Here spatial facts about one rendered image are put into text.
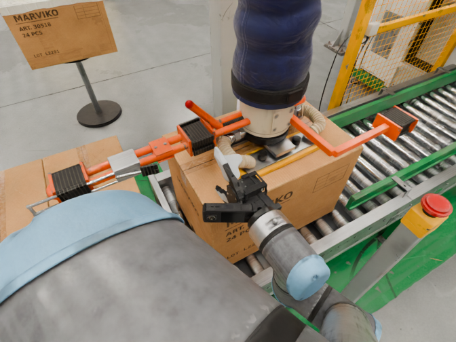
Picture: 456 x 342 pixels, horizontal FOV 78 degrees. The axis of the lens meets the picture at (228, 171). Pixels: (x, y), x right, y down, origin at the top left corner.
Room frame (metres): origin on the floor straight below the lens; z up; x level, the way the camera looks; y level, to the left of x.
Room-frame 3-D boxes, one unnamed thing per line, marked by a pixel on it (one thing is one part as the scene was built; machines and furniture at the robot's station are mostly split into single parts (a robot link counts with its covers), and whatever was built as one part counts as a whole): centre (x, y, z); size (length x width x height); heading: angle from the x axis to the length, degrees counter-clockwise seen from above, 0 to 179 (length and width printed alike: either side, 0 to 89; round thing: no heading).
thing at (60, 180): (0.45, 0.40, 1.08); 0.08 x 0.07 x 0.05; 121
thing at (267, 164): (0.68, -0.17, 0.97); 0.34 x 0.10 x 0.05; 121
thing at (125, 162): (0.52, 0.28, 1.07); 0.07 x 0.07 x 0.04; 31
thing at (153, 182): (0.59, 0.21, 0.58); 0.70 x 0.03 x 0.06; 28
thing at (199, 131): (0.63, 0.09, 1.08); 0.10 x 0.08 x 0.06; 31
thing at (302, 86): (0.76, -0.12, 1.19); 0.23 x 0.23 x 0.04
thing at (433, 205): (0.42, -0.54, 1.02); 0.07 x 0.07 x 0.04
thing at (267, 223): (0.32, -0.09, 1.08); 0.09 x 0.05 x 0.10; 120
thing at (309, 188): (0.75, -0.12, 0.75); 0.60 x 0.40 x 0.40; 119
